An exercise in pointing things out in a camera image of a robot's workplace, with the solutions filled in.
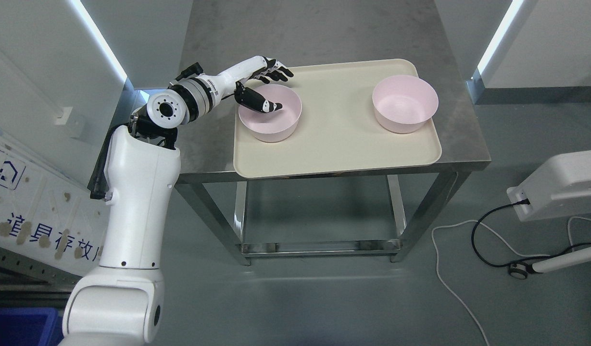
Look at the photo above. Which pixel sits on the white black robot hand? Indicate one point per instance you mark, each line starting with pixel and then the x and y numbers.
pixel 257 79

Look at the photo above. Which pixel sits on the pink bowl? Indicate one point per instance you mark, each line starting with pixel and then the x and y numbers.
pixel 273 126
pixel 404 103

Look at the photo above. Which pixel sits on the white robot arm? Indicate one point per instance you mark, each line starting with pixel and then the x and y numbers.
pixel 119 302

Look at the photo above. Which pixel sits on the stainless steel table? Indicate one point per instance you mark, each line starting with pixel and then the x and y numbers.
pixel 318 32

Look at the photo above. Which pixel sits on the beige plastic tray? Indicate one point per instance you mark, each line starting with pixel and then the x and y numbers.
pixel 337 131

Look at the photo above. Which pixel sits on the white sign board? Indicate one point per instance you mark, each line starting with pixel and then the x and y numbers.
pixel 47 218

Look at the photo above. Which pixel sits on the blue plastic bin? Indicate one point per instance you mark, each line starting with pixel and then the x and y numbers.
pixel 30 327

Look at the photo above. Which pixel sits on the white stand leg with caster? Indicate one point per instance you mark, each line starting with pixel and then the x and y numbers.
pixel 521 270

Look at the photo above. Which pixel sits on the white machine on stand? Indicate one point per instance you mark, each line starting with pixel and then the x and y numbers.
pixel 560 187

